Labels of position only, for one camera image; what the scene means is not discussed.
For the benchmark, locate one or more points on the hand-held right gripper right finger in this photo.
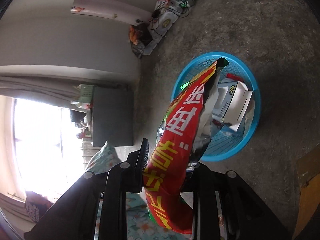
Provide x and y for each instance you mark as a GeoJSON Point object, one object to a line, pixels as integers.
{"type": "Point", "coordinates": [200, 180]}

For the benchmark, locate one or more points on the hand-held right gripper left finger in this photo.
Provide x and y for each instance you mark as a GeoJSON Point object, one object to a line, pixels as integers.
{"type": "Point", "coordinates": [143, 155]}

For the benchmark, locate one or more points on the large red snack bag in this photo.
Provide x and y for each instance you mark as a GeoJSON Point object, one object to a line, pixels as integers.
{"type": "Point", "coordinates": [175, 142]}

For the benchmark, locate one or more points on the blue plastic wastebasket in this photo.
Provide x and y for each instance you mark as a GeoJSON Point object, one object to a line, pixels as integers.
{"type": "Point", "coordinates": [225, 150]}

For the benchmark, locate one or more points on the grey nightstand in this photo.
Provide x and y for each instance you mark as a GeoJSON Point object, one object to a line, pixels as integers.
{"type": "Point", "coordinates": [112, 117]}

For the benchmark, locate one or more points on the floral blanket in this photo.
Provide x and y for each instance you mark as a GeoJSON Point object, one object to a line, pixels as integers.
{"type": "Point", "coordinates": [135, 205]}

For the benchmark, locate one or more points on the green plastic basket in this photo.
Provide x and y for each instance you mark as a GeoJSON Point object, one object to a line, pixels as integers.
{"type": "Point", "coordinates": [85, 93]}

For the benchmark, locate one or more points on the white cardboard box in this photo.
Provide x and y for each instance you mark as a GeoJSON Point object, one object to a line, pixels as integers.
{"type": "Point", "coordinates": [240, 100]}

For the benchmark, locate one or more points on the flat brown cardboard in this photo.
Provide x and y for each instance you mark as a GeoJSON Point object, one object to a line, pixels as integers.
{"type": "Point", "coordinates": [308, 192]}

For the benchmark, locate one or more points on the dark patterned cushion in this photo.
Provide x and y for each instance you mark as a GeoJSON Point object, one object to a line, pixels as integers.
{"type": "Point", "coordinates": [37, 207]}

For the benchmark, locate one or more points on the bag of orange snacks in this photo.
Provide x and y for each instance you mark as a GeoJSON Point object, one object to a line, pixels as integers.
{"type": "Point", "coordinates": [135, 33]}

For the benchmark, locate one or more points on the white rolled wall poster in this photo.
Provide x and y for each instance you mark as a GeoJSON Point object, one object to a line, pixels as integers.
{"type": "Point", "coordinates": [110, 10]}

